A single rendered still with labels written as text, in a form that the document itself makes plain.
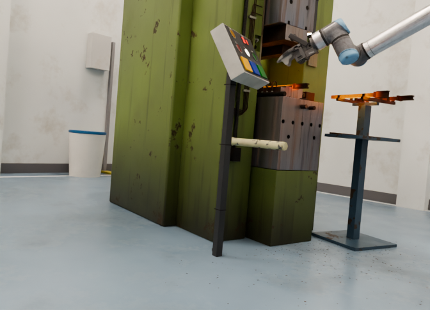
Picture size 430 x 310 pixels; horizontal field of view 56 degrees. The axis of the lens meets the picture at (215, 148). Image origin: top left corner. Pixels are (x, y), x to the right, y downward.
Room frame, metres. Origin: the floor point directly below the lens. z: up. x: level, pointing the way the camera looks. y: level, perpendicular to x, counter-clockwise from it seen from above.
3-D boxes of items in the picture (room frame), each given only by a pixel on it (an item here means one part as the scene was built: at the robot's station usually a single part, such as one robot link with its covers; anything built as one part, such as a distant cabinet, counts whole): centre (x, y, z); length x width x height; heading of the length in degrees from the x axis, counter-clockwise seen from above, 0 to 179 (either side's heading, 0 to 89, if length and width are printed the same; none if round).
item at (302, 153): (2.76, -0.37, 0.69); 0.56 x 0.38 x 0.45; 37
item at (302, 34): (2.72, -0.33, 1.32); 0.42 x 0.20 x 0.10; 37
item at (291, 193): (2.76, -0.37, 0.23); 0.56 x 0.38 x 0.47; 37
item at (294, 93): (2.72, -0.33, 0.96); 0.42 x 0.20 x 0.09; 37
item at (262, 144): (2.27, -0.23, 0.62); 0.44 x 0.05 x 0.05; 37
